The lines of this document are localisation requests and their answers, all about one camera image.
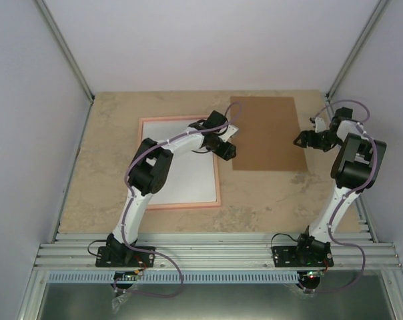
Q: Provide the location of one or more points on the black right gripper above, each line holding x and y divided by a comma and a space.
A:
312, 142

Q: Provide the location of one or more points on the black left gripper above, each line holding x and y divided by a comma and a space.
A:
225, 152

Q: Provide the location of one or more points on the brown cardboard backing board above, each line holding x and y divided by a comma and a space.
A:
267, 129

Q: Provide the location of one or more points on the red forest photo print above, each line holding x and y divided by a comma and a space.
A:
188, 180

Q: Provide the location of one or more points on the pink wooden picture frame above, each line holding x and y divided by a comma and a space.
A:
218, 186

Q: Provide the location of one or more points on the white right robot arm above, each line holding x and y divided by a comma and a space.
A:
354, 170

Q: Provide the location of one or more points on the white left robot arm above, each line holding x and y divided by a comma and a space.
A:
148, 171

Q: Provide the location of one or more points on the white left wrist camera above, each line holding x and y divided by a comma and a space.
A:
228, 133

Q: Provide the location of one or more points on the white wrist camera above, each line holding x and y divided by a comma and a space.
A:
228, 133
319, 125

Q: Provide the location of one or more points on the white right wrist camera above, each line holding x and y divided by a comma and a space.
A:
319, 125

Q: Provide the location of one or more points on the aluminium rail platform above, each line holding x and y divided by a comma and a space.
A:
218, 251

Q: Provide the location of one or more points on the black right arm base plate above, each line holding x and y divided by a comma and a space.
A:
302, 256

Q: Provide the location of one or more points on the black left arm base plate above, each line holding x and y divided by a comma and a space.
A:
108, 256

